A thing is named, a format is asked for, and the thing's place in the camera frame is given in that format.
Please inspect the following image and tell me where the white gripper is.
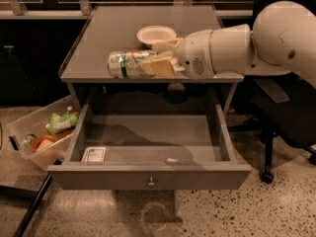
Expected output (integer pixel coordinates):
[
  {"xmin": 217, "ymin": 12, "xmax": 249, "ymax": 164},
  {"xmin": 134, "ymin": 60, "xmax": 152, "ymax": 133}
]
[{"xmin": 140, "ymin": 30, "xmax": 214, "ymax": 80}]

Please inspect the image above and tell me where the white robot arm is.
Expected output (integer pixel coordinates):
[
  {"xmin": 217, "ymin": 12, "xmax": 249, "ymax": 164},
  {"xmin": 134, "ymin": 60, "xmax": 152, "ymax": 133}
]
[{"xmin": 140, "ymin": 1, "xmax": 316, "ymax": 87}]

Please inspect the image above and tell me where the open grey top drawer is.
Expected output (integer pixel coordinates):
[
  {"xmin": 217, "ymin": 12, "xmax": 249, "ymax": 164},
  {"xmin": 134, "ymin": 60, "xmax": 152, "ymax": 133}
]
[{"xmin": 48, "ymin": 105, "xmax": 251, "ymax": 191}]

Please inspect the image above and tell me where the white card in drawer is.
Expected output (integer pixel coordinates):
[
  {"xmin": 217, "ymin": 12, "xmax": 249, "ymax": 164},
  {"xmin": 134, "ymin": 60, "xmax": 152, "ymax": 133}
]
[{"xmin": 81, "ymin": 147, "xmax": 106, "ymax": 162}]

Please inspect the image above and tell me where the round metal drawer knob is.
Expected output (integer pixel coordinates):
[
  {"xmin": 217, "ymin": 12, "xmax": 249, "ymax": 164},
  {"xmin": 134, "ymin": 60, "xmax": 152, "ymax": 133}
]
[{"xmin": 147, "ymin": 177, "xmax": 156, "ymax": 188}]

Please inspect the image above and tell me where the white paper bowl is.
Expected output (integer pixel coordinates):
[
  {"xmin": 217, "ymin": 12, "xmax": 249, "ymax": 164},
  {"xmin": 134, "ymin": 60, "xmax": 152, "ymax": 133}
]
[{"xmin": 137, "ymin": 26, "xmax": 177, "ymax": 47}]

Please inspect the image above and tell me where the grey cabinet desk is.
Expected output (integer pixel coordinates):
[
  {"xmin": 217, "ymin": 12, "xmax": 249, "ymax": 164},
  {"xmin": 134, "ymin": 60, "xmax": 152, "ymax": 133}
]
[{"xmin": 60, "ymin": 6, "xmax": 243, "ymax": 114}]

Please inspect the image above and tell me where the black office chair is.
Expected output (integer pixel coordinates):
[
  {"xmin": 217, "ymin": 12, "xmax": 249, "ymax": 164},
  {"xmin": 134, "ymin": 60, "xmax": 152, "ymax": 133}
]
[{"xmin": 233, "ymin": 0, "xmax": 316, "ymax": 184}]

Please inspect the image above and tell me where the green snack pouch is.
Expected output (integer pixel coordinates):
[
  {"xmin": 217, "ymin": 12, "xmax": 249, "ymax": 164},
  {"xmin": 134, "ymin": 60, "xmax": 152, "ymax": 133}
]
[{"xmin": 45, "ymin": 107, "xmax": 79, "ymax": 134}]

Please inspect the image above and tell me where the clear plastic storage bin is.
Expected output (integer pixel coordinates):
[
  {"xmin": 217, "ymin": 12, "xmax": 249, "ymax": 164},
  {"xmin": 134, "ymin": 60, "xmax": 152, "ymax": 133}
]
[{"xmin": 9, "ymin": 96, "xmax": 80, "ymax": 170}]

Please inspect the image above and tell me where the orange round object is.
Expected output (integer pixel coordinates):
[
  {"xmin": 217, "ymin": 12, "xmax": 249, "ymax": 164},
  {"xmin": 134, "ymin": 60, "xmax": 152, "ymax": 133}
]
[{"xmin": 32, "ymin": 135, "xmax": 55, "ymax": 152}]

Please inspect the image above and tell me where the small green-lidded item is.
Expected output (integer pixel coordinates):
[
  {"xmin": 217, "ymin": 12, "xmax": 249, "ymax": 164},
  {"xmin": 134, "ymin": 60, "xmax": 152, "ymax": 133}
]
[{"xmin": 23, "ymin": 133, "xmax": 37, "ymax": 145}]

